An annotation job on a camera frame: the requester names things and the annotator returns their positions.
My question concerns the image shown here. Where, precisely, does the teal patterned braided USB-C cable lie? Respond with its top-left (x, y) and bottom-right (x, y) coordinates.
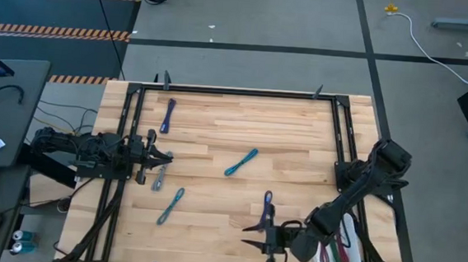
top-left (156, 185), bottom-right (186, 228)

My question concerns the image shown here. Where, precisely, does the short black cable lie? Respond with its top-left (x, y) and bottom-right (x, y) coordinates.
top-left (0, 82), bottom-right (26, 106)

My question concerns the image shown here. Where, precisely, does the dark blue braided USB-C cable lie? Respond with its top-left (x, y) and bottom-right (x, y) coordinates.
top-left (338, 218), bottom-right (356, 250)

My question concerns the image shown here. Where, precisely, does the dark red braided USB-C cable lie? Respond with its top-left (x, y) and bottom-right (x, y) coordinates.
top-left (317, 241), bottom-right (332, 262)

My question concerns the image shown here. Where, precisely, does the grey desk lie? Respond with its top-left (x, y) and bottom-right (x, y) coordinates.
top-left (0, 57), bottom-right (52, 172)

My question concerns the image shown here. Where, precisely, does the black frame clamp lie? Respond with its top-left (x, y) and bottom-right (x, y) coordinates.
top-left (311, 83), bottom-right (325, 101)
top-left (161, 69), bottom-right (174, 92)

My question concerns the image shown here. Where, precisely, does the white floor cable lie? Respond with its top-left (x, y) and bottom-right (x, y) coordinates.
top-left (381, 11), bottom-right (468, 87)

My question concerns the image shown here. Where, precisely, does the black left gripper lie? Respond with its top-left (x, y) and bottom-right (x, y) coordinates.
top-left (124, 126), bottom-right (176, 188)

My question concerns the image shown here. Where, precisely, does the blue drink can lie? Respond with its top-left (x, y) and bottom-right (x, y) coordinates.
top-left (11, 229), bottom-right (39, 244)
top-left (10, 241), bottom-right (38, 256)

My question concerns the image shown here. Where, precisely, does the black aluminium rig frame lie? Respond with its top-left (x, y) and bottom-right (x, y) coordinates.
top-left (58, 74), bottom-right (417, 262)

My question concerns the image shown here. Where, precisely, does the long black hanging cable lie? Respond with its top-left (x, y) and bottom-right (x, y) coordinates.
top-left (83, 0), bottom-right (133, 82)

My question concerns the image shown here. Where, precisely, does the green braided USB-C cable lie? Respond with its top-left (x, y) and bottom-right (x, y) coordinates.
top-left (328, 238), bottom-right (345, 262)

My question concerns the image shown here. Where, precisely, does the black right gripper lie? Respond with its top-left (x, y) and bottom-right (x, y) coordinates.
top-left (239, 203), bottom-right (309, 262)

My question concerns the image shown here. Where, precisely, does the purple braided USB-C cable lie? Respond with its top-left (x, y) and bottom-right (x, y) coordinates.
top-left (159, 97), bottom-right (179, 136)
top-left (259, 189), bottom-right (275, 230)

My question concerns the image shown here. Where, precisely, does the black hazard-striped floor mat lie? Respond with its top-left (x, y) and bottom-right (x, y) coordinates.
top-left (0, 0), bottom-right (143, 90)

